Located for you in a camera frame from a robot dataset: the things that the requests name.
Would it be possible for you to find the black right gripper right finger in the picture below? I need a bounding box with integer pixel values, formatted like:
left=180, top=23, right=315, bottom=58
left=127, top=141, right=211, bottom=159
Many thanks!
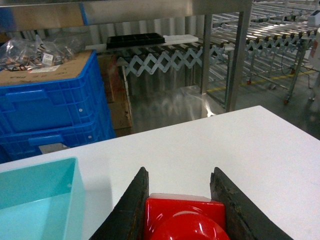
left=210, top=167, right=292, bottom=240

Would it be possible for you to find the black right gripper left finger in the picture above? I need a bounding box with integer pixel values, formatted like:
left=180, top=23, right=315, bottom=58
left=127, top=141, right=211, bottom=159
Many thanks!
left=90, top=166, right=150, bottom=240

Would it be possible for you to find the red one-stud toy block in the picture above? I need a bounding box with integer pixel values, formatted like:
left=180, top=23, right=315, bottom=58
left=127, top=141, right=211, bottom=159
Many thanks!
left=143, top=193, right=230, bottom=240

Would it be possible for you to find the teal plastic tray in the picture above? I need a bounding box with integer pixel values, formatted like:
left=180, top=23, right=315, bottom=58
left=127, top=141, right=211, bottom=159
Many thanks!
left=0, top=157, right=86, bottom=240

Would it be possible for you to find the blue crate upper right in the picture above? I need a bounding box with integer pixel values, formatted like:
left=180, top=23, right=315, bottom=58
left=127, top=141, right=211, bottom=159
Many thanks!
left=0, top=51, right=104, bottom=136

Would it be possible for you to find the blue crate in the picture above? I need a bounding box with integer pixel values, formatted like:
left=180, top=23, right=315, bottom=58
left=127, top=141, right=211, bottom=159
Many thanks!
left=0, top=51, right=104, bottom=136
left=0, top=120, right=116, bottom=161

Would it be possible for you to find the blue crate lower right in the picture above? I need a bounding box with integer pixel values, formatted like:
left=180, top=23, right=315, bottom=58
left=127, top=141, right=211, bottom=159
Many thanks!
left=0, top=120, right=116, bottom=161

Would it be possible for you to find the expandable roller conveyor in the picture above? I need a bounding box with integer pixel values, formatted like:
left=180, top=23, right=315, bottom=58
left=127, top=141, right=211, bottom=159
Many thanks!
left=117, top=29, right=320, bottom=106

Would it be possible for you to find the black plastic tray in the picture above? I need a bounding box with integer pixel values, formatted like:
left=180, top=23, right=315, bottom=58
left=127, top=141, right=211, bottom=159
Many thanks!
left=106, top=32, right=166, bottom=50

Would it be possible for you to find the clear bag of parts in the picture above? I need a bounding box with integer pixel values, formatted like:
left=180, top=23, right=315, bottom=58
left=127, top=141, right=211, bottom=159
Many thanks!
left=0, top=31, right=85, bottom=72

